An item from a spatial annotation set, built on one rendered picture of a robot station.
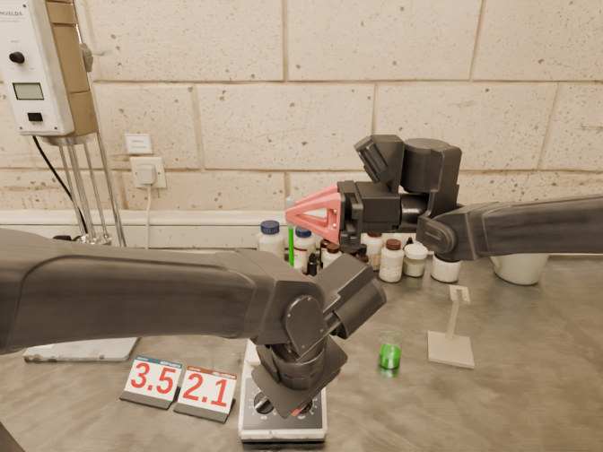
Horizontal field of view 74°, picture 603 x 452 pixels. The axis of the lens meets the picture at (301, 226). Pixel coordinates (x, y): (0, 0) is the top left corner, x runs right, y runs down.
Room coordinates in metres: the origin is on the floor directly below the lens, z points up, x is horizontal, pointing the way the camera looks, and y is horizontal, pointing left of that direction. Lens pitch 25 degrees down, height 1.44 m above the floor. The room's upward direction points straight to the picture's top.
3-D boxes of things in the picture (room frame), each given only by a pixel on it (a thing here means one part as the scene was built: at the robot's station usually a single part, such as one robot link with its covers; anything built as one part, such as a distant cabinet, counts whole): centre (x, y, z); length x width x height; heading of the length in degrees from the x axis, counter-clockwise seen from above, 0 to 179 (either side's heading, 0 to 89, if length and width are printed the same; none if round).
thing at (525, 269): (0.87, -0.53, 0.97); 0.18 x 0.13 x 0.15; 110
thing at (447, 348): (0.60, -0.28, 0.96); 0.08 x 0.08 x 0.13; 75
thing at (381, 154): (0.51, -0.10, 1.28); 0.07 x 0.06 x 0.11; 0
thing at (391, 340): (0.57, -0.16, 0.93); 0.04 x 0.04 x 0.06
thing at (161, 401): (0.50, 0.25, 0.92); 0.09 x 0.06 x 0.04; 76
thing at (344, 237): (0.51, -0.02, 1.22); 0.09 x 0.07 x 0.07; 90
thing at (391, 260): (0.86, -0.22, 0.95); 0.06 x 0.06 x 0.10
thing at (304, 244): (0.91, -0.01, 0.96); 0.06 x 0.06 x 0.11
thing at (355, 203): (0.51, -0.10, 1.22); 0.10 x 0.07 x 0.07; 0
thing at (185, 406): (0.48, 0.16, 0.92); 0.09 x 0.06 x 0.04; 76
